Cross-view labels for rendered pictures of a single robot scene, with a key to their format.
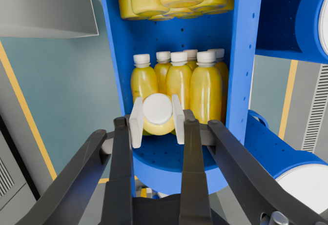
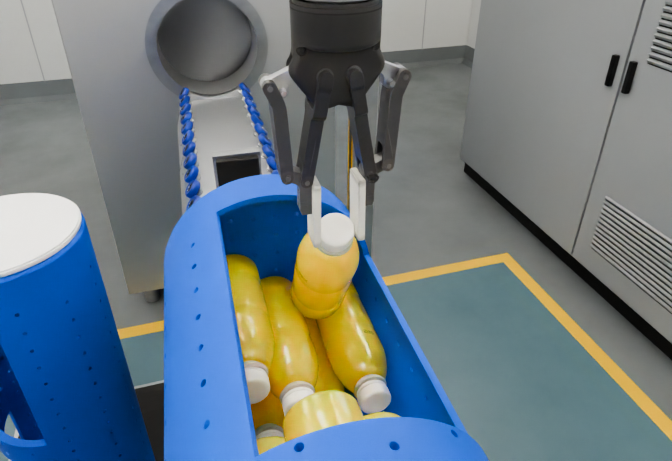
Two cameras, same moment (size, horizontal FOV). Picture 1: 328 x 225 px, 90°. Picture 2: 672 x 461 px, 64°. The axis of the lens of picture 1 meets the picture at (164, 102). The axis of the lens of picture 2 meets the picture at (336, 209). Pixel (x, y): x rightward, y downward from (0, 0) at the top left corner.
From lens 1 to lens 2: 0.39 m
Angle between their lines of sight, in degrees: 39
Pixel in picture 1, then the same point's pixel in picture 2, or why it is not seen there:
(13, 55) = not seen: outside the picture
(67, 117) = (545, 408)
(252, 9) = (208, 386)
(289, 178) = (29, 253)
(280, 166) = (40, 276)
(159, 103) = (335, 233)
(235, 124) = (208, 255)
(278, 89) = not seen: outside the picture
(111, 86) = not seen: outside the picture
